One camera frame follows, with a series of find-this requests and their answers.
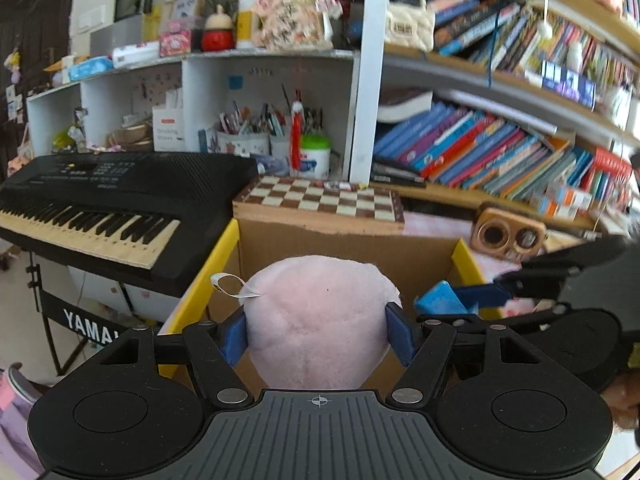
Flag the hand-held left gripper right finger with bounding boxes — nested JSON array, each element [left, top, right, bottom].
[[385, 302, 545, 408]]

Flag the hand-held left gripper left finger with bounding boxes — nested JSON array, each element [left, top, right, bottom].
[[100, 307, 255, 409]]

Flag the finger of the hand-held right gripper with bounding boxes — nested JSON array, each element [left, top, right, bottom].
[[452, 235, 628, 309], [417, 302, 573, 334]]

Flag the light blue small packet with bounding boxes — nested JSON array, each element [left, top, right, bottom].
[[414, 280, 468, 318]]

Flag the pink plush toy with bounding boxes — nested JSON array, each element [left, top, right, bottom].
[[210, 255, 403, 391]]

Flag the yellow cardboard box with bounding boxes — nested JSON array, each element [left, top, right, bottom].
[[157, 217, 501, 391]]

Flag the person's right hand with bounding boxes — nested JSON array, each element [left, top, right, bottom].
[[604, 369, 640, 430]]

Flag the brown retro radio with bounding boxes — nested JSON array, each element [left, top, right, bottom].
[[472, 202, 548, 261]]

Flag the orange and white small box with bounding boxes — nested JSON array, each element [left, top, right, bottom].
[[547, 185, 593, 212], [530, 195, 571, 219]]

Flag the dark flat book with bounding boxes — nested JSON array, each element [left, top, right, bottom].
[[372, 160, 427, 189]]

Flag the black keyboard stand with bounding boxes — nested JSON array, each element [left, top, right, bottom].
[[27, 250, 151, 376]]

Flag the wooden chessboard box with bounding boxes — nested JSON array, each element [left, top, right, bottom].
[[232, 175, 406, 234]]

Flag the thick red book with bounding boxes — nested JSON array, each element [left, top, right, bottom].
[[592, 147, 633, 209]]

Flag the black electronic keyboard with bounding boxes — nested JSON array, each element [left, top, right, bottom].
[[0, 152, 258, 298]]

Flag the white printed pen cup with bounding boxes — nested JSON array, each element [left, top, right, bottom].
[[216, 130, 271, 157]]

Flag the white jar with green lid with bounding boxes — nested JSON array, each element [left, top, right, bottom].
[[299, 134, 332, 180]]

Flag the thick white-paged book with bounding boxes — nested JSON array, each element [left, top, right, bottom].
[[377, 87, 434, 123]]

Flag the red tassel ornament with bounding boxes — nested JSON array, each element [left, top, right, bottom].
[[290, 89, 306, 171]]

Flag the bunch of pens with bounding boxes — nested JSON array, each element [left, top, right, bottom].
[[217, 100, 326, 137]]

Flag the white box with red label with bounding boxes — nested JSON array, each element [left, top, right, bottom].
[[152, 90, 186, 152]]

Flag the white cubby shelf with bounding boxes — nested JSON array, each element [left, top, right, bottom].
[[25, 50, 361, 183]]

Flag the white quilted handbag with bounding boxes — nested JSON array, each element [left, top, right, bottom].
[[385, 0, 436, 53]]

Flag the white and red packet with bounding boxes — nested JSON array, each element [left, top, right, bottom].
[[112, 42, 161, 68]]

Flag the pink patterned box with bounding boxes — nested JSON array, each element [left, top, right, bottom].
[[159, 30, 192, 57]]

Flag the red round doll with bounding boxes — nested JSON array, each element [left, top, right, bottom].
[[202, 5, 236, 52]]

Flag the blue tissue packet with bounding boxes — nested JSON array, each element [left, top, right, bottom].
[[67, 56, 115, 81]]

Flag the yellow and white bottle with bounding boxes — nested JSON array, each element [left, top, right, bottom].
[[236, 0, 261, 50]]

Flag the silver box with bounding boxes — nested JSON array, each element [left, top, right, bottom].
[[90, 15, 146, 58]]

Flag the floral fabric bag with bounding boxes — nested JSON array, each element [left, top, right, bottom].
[[252, 0, 341, 51]]

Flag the wooden framed card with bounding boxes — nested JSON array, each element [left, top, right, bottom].
[[162, 0, 206, 23]]

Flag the dark wooden door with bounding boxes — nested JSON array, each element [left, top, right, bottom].
[[0, 0, 80, 176]]

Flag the wooden bookshelf with white post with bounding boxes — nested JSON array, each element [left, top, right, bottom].
[[350, 0, 640, 233]]

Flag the white cable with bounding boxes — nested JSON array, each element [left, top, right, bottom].
[[537, 0, 555, 40]]

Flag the black picture frame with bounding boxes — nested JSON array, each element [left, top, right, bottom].
[[114, 0, 153, 23]]

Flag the white wall switch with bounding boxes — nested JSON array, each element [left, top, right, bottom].
[[70, 5, 107, 36]]

